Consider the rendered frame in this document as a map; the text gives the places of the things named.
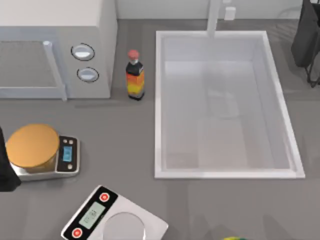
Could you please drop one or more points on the white tap lever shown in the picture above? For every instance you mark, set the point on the white tap lever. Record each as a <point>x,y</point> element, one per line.
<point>229,13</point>

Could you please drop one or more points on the white sink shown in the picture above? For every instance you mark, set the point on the white sink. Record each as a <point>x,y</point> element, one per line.
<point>225,112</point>

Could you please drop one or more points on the tall white tap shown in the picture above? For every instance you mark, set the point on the tall white tap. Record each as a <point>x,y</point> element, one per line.
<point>213,17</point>

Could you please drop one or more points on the dark bottle with red cap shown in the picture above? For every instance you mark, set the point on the dark bottle with red cap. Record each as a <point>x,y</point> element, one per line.
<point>135,80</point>

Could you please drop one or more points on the yellow and green object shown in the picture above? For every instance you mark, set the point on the yellow and green object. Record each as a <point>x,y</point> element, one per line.
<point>235,238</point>

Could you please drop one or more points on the pale microwave oven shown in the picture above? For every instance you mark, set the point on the pale microwave oven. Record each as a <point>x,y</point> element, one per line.
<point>105,30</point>

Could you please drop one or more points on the small round microwave knob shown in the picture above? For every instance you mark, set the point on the small round microwave knob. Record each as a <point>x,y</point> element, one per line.
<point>87,74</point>

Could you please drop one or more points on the large round microwave knob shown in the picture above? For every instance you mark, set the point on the large round microwave knob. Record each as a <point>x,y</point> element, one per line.
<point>82,51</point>

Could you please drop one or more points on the silver scale with red buttons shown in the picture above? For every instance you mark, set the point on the silver scale with red buttons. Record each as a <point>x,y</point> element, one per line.
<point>120,220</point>

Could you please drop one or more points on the small black and silver scale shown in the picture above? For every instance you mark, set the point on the small black and silver scale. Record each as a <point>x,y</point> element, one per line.
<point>67,155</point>

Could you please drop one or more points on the microwave oven door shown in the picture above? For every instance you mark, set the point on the microwave oven door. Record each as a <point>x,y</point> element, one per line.
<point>25,65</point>

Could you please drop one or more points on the orange round container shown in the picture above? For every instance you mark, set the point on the orange round container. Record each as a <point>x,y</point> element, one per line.
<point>32,145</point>

